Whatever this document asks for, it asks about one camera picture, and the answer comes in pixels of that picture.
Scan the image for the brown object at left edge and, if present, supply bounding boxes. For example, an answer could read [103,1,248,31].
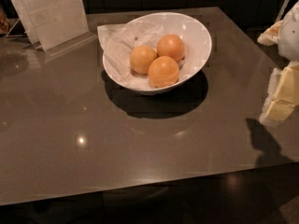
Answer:
[0,8,10,35]

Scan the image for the orange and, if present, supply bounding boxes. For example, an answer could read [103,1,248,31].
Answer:
[148,56,179,88]
[130,46,158,75]
[156,34,185,63]

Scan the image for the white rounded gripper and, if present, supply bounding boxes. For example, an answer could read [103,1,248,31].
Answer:
[257,1,299,126]

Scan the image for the clear acrylic sign holder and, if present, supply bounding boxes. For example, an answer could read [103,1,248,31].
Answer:
[11,0,95,54]

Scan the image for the white paper napkin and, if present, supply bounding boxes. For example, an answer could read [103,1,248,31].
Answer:
[96,18,189,91]

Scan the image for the white ceramic bowl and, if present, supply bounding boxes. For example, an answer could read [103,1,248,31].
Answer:
[97,12,212,95]

